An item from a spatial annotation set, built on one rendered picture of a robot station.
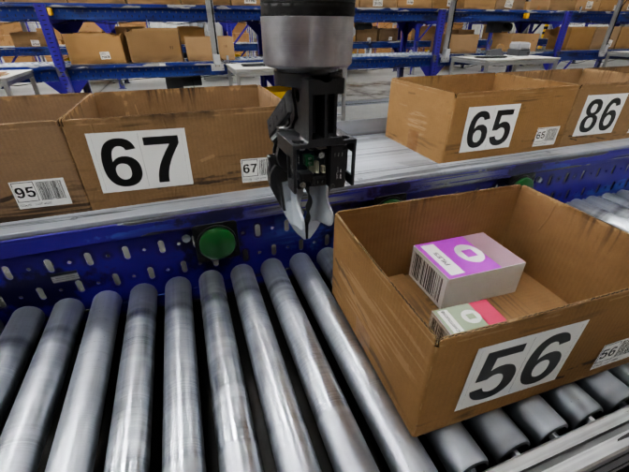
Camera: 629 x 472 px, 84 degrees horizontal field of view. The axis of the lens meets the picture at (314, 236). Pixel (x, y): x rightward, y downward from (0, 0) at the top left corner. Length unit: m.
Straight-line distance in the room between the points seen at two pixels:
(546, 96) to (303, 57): 0.84
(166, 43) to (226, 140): 4.27
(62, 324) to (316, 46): 0.61
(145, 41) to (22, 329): 4.41
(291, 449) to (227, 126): 0.54
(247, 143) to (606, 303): 0.61
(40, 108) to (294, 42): 0.77
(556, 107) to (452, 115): 0.33
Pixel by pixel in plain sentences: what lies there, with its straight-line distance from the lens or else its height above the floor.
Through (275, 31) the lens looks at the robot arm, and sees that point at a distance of 0.36.
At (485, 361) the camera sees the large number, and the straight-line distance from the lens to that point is 0.45.
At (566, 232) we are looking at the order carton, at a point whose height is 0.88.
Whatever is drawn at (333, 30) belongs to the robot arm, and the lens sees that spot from 0.36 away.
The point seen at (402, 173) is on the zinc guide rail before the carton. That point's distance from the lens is 0.84.
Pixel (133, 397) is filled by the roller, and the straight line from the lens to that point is 0.58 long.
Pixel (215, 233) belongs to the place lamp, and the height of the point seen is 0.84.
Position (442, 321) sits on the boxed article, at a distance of 0.57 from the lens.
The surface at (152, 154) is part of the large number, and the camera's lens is 0.72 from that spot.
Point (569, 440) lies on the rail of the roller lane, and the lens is 0.59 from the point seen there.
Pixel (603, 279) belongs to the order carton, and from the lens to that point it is 0.73.
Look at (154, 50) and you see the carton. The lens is 4.97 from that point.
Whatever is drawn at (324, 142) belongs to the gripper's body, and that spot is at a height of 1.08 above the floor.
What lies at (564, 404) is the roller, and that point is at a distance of 0.63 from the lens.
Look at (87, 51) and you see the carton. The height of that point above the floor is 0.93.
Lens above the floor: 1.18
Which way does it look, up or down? 31 degrees down
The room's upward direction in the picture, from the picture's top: straight up
